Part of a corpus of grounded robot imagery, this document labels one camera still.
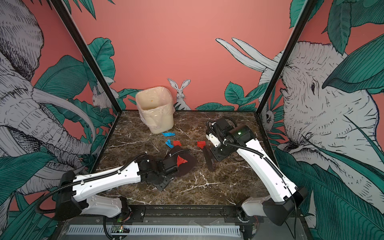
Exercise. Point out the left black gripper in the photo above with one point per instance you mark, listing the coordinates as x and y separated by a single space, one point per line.
162 187

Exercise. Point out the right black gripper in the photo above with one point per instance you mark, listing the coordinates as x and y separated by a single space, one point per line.
219 158

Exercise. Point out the brown hand brush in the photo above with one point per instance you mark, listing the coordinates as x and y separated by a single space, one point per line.
209 159

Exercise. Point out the red paper scrap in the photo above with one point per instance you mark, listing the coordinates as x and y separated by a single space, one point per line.
201 144
180 161
177 143

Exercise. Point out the dark brown dustpan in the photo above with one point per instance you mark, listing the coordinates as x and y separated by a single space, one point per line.
170 162

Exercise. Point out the blue paper scrap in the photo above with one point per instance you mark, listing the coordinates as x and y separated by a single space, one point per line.
169 144
168 134

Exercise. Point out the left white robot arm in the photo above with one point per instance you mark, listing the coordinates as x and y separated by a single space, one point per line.
80 195

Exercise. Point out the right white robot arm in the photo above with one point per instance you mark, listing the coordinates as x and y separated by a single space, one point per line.
284 197

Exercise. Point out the cream bin with plastic liner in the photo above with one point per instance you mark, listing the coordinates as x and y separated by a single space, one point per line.
156 109

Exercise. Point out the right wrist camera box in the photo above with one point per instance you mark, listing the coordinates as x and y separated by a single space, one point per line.
213 139

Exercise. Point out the black front mounting rail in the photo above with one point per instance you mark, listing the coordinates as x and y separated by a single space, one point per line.
231 214

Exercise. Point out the white slotted cable duct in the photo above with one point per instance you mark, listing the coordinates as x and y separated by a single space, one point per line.
155 230

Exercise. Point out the right black frame post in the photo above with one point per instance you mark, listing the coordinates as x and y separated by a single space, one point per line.
297 31

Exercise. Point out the black frame post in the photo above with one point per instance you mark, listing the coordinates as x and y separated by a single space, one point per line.
66 18
297 31

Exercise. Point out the left black frame post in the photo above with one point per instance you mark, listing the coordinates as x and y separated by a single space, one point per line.
66 18

